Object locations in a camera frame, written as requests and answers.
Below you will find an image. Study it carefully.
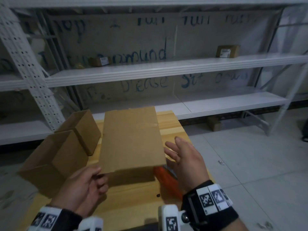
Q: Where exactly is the brown package with white label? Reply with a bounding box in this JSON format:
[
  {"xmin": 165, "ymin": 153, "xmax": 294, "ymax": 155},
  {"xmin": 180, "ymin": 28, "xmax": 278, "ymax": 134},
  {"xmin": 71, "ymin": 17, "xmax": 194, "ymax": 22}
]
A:
[{"xmin": 215, "ymin": 45, "xmax": 241, "ymax": 58}]

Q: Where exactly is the small brown carton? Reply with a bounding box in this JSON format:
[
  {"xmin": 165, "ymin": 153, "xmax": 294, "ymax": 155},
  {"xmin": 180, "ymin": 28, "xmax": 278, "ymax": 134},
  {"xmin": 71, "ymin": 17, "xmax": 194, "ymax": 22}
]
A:
[{"xmin": 207, "ymin": 116, "xmax": 222, "ymax": 132}]

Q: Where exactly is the black wristband with markers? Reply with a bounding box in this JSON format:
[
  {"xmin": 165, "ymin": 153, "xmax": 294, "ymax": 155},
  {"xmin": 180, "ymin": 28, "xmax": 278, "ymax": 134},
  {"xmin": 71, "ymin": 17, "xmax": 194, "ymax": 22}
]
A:
[
  {"xmin": 26, "ymin": 206, "xmax": 83, "ymax": 231},
  {"xmin": 180, "ymin": 180, "xmax": 239, "ymax": 231}
]

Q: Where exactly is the person's right forearm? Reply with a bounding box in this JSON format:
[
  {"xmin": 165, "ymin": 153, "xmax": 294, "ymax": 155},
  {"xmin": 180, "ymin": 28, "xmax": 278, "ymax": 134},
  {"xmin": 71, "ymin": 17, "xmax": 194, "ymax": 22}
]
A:
[{"xmin": 231, "ymin": 220, "xmax": 248, "ymax": 231}]

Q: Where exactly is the white metal shelving unit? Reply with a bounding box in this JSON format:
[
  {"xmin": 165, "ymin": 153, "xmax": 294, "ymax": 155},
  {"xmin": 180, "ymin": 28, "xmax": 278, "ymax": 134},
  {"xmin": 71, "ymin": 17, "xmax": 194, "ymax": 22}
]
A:
[
  {"xmin": 0, "ymin": 2, "xmax": 65, "ymax": 146},
  {"xmin": 0, "ymin": 0, "xmax": 308, "ymax": 136}
]

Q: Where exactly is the small box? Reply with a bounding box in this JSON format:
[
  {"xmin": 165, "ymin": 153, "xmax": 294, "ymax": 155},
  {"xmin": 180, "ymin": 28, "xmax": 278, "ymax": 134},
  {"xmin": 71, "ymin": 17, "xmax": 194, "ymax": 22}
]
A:
[{"xmin": 90, "ymin": 56, "xmax": 112, "ymax": 67}]

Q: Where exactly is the person's left hand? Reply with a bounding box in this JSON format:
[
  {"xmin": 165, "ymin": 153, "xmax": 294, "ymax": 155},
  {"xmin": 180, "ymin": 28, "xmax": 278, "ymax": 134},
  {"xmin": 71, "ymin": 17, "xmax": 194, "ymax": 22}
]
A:
[{"xmin": 49, "ymin": 166, "xmax": 109, "ymax": 218}]

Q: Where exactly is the orange tape dispenser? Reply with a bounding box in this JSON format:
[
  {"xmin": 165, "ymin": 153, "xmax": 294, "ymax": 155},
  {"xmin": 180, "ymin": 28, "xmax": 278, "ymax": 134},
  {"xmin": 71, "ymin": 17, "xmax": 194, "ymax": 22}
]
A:
[{"xmin": 154, "ymin": 166, "xmax": 183, "ymax": 200}]

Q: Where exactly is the person's right hand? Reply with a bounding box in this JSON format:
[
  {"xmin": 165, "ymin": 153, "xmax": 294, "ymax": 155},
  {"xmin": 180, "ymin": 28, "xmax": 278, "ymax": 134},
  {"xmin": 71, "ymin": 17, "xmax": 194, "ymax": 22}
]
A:
[{"xmin": 164, "ymin": 136, "xmax": 210, "ymax": 193}]

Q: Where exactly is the brown cardboard box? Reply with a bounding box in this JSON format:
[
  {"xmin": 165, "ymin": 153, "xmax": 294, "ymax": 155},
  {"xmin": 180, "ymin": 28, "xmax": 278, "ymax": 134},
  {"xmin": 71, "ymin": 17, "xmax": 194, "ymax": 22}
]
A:
[
  {"xmin": 55, "ymin": 109, "xmax": 101, "ymax": 156},
  {"xmin": 99, "ymin": 106, "xmax": 167, "ymax": 174},
  {"xmin": 17, "ymin": 130, "xmax": 90, "ymax": 199}
]

